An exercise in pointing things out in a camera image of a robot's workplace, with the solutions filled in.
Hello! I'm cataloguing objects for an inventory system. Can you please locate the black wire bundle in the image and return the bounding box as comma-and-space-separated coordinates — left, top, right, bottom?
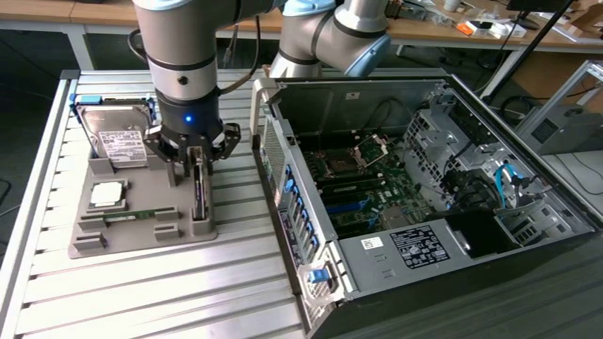
441, 168, 501, 213

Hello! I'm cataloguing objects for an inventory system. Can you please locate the blue expansion slot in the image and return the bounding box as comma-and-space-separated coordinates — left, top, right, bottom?
326, 199, 374, 215

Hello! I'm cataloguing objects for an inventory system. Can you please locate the white box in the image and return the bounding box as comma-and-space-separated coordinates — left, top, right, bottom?
489, 21, 529, 38

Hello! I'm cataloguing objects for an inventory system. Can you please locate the green RAM stick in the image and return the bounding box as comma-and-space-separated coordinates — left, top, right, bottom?
103, 208, 159, 222

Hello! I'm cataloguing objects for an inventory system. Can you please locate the green motherboard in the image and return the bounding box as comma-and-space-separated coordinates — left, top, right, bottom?
300, 132, 438, 239

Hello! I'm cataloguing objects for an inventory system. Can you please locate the black slanted pole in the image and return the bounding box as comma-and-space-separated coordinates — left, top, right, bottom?
479, 0, 579, 105

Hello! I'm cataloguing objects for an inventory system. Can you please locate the metal disk bay bracket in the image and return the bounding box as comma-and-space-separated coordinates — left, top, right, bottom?
493, 197, 555, 247

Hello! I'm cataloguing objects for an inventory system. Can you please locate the silver hard disk drive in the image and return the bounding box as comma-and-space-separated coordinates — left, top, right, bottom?
76, 105, 158, 170

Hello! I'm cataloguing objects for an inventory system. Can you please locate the grey parts rack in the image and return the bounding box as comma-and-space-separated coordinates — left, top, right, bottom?
68, 141, 220, 261

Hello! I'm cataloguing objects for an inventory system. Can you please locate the aluminium frame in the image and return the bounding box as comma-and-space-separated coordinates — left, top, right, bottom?
518, 59, 603, 119

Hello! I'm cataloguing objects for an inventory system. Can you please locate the CPU socket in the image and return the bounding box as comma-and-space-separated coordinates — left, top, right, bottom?
324, 148, 364, 177

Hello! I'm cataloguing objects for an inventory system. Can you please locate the open black PC case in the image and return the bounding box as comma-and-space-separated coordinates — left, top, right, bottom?
248, 72, 598, 339

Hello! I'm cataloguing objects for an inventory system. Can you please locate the wooden desk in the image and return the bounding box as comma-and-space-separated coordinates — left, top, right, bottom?
386, 0, 603, 102
0, 0, 284, 70

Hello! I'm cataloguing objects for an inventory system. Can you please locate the black graphics card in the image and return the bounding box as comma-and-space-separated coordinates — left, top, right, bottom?
188, 147, 212, 222

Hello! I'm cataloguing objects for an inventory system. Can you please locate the metal drive cage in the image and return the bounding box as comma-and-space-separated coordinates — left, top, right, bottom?
403, 105, 477, 213

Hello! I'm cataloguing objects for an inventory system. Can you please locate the small metal box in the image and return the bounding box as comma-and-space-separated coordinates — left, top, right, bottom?
390, 0, 429, 20

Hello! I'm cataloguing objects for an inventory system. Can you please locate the brown cardboard piece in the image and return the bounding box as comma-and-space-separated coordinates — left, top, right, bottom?
569, 3, 603, 38

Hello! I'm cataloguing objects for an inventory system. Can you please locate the grey power supply unit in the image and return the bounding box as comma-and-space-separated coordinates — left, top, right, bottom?
336, 218, 473, 295

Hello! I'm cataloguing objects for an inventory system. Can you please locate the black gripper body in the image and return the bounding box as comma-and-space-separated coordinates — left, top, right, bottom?
156, 88, 227, 142

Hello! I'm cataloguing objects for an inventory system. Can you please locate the blue disk caddy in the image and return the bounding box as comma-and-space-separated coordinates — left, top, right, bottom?
68, 93, 159, 160

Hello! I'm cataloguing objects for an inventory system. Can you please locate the black RAM slot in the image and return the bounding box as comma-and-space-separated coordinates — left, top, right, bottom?
319, 177, 387, 197

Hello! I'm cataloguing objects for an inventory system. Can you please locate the dangling cable with metal plug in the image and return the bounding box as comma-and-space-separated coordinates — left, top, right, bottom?
224, 26, 236, 69

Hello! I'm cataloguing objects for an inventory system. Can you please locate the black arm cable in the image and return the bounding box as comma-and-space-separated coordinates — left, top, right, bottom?
127, 13, 263, 95

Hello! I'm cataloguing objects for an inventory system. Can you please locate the grey computer tower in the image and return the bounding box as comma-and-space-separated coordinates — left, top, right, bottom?
515, 104, 603, 156

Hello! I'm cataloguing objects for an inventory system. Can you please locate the metal socket cover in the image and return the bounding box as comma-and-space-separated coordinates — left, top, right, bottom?
352, 133, 394, 167

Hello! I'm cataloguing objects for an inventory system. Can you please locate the silver CPU chip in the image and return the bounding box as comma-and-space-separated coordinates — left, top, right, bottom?
88, 182, 127, 206

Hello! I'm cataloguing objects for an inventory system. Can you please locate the chipset heatsink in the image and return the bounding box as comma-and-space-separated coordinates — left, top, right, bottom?
383, 207, 413, 230

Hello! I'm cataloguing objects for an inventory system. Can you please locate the blue wire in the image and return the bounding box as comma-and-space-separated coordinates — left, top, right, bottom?
493, 159, 525, 210

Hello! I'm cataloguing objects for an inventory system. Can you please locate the black monitor with stand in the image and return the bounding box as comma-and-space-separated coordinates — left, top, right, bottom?
506, 0, 574, 30

